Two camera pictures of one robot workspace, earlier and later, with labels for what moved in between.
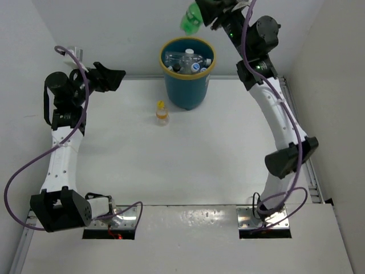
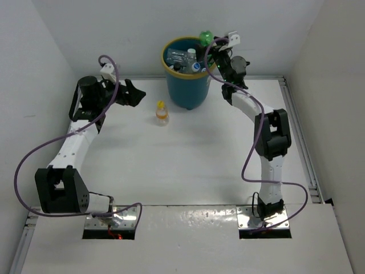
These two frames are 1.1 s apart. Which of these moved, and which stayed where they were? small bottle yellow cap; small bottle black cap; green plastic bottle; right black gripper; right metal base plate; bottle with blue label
Moved: right black gripper; green plastic bottle
Stayed: small bottle yellow cap; right metal base plate; small bottle black cap; bottle with blue label
